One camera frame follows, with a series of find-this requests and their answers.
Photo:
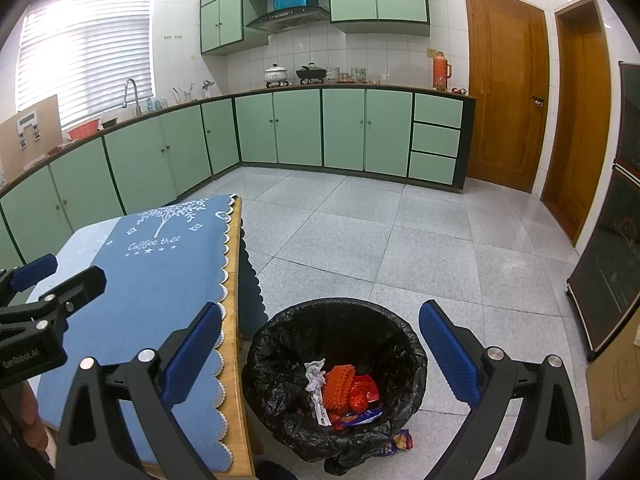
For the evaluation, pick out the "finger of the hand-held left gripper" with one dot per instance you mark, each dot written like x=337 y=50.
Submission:
x=80 y=290
x=32 y=270

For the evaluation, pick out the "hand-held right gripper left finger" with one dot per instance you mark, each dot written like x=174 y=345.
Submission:
x=192 y=345

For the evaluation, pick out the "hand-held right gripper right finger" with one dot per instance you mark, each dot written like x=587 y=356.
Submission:
x=450 y=355

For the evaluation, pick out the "black bag lined bin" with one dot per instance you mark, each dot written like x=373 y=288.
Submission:
x=280 y=340

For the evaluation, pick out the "red plastic bag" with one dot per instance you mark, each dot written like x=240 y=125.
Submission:
x=362 y=390

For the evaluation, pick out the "blue orange snack packet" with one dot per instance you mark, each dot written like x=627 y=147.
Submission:
x=360 y=416

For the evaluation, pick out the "orange foam fruit net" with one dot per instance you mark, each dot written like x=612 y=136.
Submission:
x=339 y=385

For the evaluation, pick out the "large white tissue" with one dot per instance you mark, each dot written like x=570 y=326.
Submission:
x=315 y=375

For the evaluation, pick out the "person's left hand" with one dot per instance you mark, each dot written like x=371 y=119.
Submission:
x=30 y=415

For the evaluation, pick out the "light blue tablecloth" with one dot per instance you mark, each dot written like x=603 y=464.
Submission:
x=80 y=245

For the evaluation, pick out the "cardboard box with white label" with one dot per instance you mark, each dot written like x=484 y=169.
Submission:
x=50 y=130

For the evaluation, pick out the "red plastic basin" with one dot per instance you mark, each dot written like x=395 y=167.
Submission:
x=84 y=130

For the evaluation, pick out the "flat cardboard sheet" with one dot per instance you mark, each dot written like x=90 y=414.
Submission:
x=615 y=390

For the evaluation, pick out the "dark glass cabinet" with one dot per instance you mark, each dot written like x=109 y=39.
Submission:
x=610 y=260

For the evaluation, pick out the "steel kitchen faucet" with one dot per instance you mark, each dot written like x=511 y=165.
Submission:
x=137 y=105

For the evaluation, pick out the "utensil holder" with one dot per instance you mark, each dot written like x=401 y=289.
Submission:
x=184 y=96

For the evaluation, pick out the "white window blind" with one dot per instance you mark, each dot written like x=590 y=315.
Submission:
x=85 y=55

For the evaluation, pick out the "white kettle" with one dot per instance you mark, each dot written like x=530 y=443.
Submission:
x=207 y=89

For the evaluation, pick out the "green lower kitchen cabinets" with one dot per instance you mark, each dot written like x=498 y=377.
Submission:
x=295 y=125

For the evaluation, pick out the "plain wooden door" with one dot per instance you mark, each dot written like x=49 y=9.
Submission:
x=580 y=125

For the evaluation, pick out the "orange thermos flask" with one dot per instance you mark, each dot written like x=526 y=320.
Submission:
x=440 y=72

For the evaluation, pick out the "white cooking pot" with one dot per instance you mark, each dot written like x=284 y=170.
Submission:
x=276 y=74

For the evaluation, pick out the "black wok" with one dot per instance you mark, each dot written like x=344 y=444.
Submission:
x=310 y=74

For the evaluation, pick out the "dark range hood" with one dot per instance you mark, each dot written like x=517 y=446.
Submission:
x=287 y=17

